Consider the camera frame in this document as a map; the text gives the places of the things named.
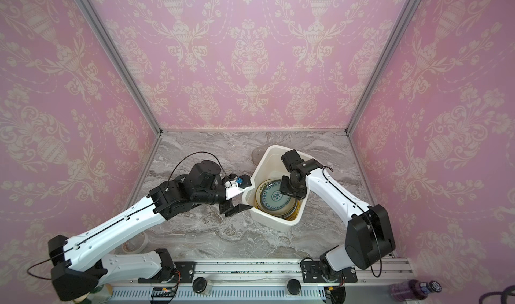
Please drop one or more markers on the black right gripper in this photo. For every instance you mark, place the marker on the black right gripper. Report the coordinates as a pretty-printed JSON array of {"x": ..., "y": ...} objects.
[{"x": 283, "y": 188}]

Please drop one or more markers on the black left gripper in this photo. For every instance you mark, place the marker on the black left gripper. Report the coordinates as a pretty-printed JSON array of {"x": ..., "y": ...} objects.
[{"x": 233, "y": 209}]

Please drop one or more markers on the small dark green plate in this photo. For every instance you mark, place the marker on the small dark green plate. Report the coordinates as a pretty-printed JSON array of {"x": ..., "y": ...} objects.
[{"x": 272, "y": 200}]

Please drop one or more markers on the cream plate with leaf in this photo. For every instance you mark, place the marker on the cream plate with leaf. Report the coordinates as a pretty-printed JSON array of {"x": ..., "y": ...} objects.
[{"x": 288, "y": 216}]

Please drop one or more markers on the white plastic bin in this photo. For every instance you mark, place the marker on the white plastic bin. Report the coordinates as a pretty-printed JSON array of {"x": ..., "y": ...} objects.
[{"x": 271, "y": 167}]

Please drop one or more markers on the clear glass plate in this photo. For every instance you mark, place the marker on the clear glass plate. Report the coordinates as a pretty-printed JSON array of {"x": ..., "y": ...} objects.
[{"x": 257, "y": 155}]

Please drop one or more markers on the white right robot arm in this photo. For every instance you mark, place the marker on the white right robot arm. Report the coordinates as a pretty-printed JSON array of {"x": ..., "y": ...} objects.
[{"x": 369, "y": 237}]

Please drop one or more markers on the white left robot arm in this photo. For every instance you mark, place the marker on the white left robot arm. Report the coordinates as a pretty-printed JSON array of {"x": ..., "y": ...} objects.
[{"x": 84, "y": 262}]

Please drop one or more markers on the roll of tape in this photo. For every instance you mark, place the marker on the roll of tape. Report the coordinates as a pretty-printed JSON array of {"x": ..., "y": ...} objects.
[{"x": 136, "y": 244}]

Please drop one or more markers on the purple drink bottle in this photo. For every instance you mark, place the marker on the purple drink bottle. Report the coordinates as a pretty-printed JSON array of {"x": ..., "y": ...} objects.
[{"x": 414, "y": 290}]

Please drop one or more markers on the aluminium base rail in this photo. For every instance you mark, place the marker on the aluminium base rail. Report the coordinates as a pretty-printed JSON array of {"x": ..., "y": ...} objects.
[{"x": 261, "y": 281}]

